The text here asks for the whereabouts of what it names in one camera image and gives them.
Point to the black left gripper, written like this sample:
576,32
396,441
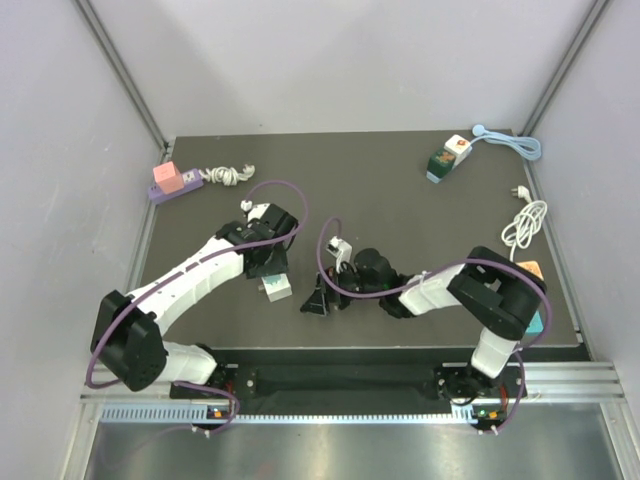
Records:
278,266

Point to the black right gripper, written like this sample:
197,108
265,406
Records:
317,303

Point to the white cube socket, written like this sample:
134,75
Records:
276,293

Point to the purple power strip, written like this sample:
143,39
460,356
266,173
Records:
192,181

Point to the pink charger plug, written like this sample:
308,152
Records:
168,178

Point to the teal charger plug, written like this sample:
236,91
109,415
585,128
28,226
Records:
275,280

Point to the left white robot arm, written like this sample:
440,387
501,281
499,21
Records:
129,333

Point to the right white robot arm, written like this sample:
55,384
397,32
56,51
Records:
503,296

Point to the dark green printed plug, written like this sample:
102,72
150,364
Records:
440,164

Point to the orange wooden cube plug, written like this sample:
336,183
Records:
531,269

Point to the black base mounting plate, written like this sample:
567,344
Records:
435,381

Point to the white light-blue power strip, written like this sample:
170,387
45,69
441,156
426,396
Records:
460,147

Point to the teal power strip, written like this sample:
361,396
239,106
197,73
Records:
536,325

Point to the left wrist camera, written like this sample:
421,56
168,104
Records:
253,211

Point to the slotted cable duct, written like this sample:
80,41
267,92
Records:
207,414

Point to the aluminium frame rail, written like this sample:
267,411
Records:
119,393

